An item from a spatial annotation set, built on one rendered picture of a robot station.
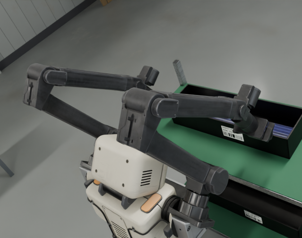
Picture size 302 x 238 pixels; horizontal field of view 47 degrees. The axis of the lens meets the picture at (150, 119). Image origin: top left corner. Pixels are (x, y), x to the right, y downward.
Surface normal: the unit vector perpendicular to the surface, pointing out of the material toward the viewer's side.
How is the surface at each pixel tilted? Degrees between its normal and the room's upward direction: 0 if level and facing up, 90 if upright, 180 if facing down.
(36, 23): 90
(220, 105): 87
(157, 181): 90
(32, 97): 47
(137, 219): 12
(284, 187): 0
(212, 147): 0
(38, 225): 0
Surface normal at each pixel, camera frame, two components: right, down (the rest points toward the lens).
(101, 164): -0.66, 0.00
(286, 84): -0.32, -0.71
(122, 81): 0.62, 0.18
